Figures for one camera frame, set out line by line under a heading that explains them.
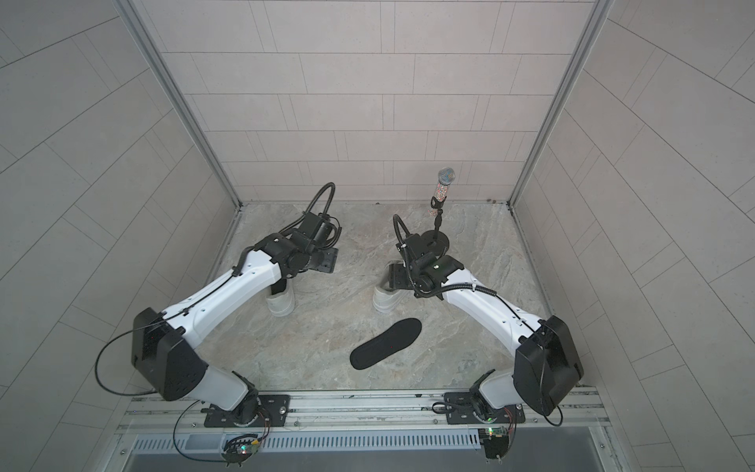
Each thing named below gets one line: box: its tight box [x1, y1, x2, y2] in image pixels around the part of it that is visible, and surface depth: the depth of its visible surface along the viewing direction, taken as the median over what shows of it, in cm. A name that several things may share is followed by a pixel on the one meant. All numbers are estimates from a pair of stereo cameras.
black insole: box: [349, 317, 423, 370], surface depth 84 cm
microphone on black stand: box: [421, 167, 457, 257], surface depth 93 cm
